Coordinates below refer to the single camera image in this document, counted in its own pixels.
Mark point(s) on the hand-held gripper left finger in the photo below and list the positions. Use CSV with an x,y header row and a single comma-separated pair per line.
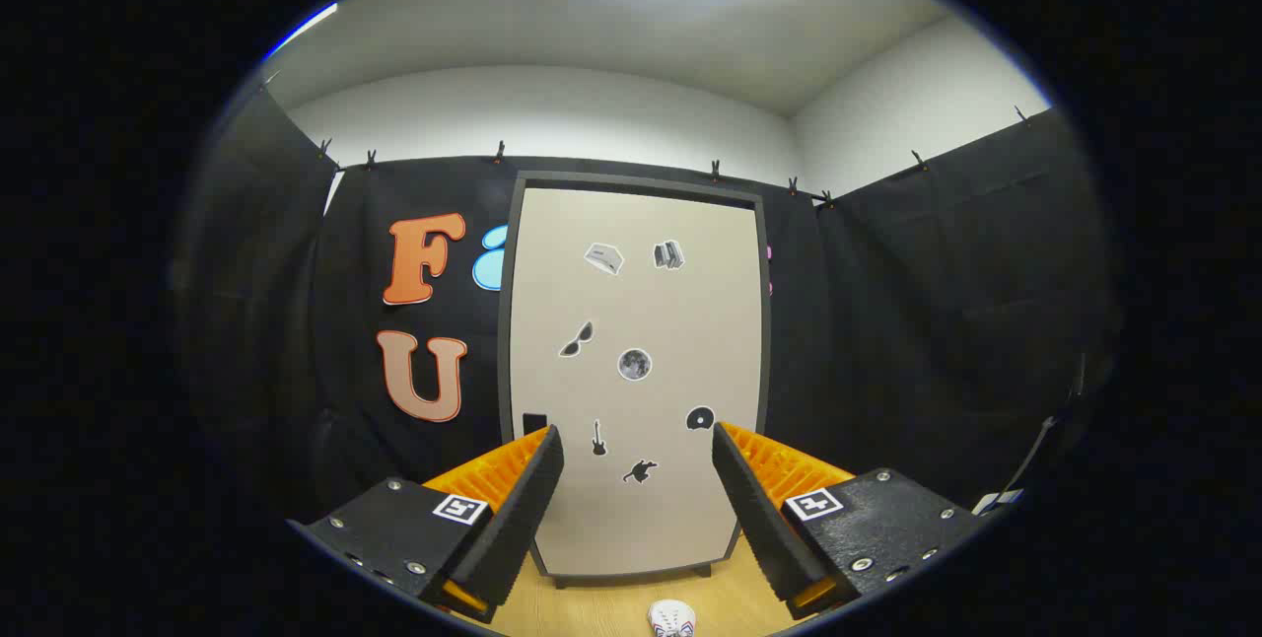
x,y
523,519

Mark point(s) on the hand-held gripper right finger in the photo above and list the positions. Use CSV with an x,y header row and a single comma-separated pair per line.
x,y
759,519

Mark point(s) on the white striped shoe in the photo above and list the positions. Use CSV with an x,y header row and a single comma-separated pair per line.
x,y
671,619

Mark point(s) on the white shoe cabinet door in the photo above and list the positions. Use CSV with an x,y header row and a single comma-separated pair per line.
x,y
641,302

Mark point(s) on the grey shoe cabinet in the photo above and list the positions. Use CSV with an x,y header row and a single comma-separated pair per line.
x,y
631,179

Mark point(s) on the black backdrop cloth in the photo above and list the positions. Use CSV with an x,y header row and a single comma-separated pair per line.
x,y
887,321

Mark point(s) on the thin dark pole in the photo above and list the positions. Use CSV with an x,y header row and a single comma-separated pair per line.
x,y
1035,450

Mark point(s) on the row of black cloth clips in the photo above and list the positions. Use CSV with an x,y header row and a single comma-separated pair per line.
x,y
500,152

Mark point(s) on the ceiling light panel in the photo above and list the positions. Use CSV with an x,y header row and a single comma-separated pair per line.
x,y
304,29

